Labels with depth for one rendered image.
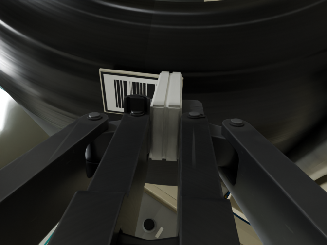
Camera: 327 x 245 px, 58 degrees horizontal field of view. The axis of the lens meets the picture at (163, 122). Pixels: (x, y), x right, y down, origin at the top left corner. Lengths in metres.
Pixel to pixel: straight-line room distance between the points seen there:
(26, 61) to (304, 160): 0.30
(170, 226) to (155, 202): 0.08
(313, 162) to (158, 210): 0.60
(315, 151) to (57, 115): 0.26
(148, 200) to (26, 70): 0.68
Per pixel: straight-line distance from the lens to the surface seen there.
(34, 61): 0.27
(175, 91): 0.16
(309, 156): 0.36
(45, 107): 0.29
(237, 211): 0.55
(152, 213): 0.89
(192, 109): 0.16
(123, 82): 0.22
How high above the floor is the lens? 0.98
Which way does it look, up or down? 14 degrees up
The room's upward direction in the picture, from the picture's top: 59 degrees counter-clockwise
